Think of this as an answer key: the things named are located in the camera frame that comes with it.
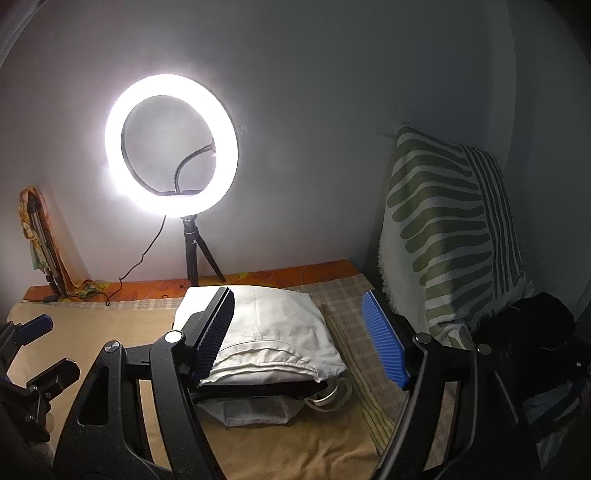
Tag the colourful hanging cloth bundle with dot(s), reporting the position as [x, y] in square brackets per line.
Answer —
[45, 254]

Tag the checked beige blanket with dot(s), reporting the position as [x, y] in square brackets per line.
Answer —
[340, 301]

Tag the white ring light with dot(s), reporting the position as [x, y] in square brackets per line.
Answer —
[171, 147]

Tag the black tripod stand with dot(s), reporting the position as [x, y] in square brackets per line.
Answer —
[194, 242]

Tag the white small garment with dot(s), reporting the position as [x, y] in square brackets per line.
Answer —
[275, 336]

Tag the beige bed blanket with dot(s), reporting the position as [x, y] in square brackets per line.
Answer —
[314, 445]

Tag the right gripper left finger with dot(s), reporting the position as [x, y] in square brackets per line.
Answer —
[104, 436]

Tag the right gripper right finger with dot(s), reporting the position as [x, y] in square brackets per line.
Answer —
[487, 438]

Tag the green striped white pillow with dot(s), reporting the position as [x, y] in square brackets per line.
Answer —
[449, 255]

